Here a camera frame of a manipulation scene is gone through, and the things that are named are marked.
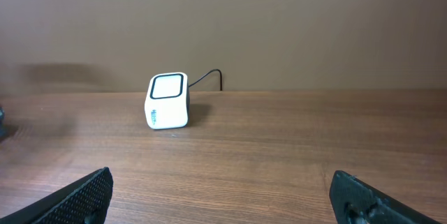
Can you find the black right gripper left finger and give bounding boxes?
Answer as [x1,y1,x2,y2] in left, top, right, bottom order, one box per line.
[1,167,113,224]

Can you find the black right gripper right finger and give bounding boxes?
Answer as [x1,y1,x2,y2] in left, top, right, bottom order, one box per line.
[329,170,440,224]

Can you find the white barcode scanner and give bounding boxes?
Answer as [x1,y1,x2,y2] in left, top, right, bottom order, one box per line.
[145,72,190,130]

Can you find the black scanner cable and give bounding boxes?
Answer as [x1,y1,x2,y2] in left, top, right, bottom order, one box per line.
[188,68,224,91]

